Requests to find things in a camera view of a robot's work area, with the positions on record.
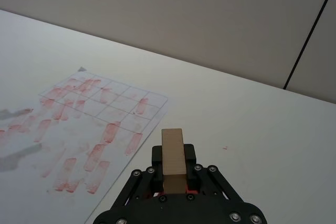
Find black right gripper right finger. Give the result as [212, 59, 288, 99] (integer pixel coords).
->
[183, 143, 247, 204]

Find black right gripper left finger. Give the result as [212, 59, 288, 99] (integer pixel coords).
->
[111, 144, 165, 209]

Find plain wooden block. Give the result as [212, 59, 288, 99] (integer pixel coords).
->
[161, 128, 188, 195]

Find white paper sheet, red stamps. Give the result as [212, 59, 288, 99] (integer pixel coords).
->
[0, 69, 169, 224]

